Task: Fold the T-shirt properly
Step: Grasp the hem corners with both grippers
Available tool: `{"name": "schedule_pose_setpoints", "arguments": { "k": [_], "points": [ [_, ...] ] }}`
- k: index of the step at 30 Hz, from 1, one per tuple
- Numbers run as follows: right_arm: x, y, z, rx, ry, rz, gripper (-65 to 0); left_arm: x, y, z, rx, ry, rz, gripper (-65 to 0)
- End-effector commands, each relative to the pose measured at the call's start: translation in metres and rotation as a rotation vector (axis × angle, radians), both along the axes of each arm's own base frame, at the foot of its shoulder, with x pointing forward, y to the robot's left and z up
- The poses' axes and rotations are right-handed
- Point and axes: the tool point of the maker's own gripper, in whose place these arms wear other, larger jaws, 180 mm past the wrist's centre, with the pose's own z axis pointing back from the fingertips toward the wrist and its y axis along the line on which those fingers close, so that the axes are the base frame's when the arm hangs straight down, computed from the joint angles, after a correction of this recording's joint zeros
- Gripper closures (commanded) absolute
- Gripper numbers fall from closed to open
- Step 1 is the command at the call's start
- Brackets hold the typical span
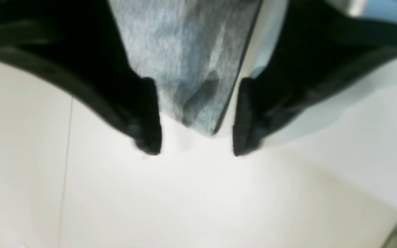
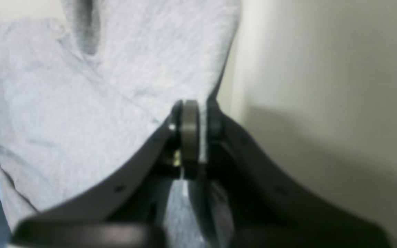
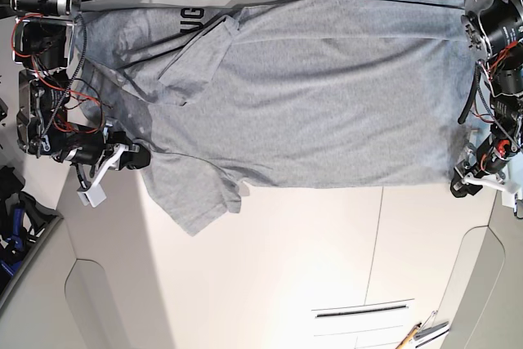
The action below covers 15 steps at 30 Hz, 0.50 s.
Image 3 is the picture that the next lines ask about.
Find grey T-shirt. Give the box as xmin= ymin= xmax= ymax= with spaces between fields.
xmin=82 ymin=0 xmax=473 ymax=235

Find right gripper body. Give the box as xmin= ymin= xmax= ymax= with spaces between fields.
xmin=97 ymin=128 xmax=141 ymax=171

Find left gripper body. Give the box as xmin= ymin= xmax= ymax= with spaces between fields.
xmin=454 ymin=142 xmax=511 ymax=179

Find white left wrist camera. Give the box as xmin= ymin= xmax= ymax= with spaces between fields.
xmin=462 ymin=173 xmax=522 ymax=220

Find blue black tools in bin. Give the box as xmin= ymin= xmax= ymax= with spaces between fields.
xmin=1 ymin=166 xmax=59 ymax=291

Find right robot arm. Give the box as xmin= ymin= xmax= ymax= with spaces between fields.
xmin=10 ymin=0 xmax=150 ymax=171

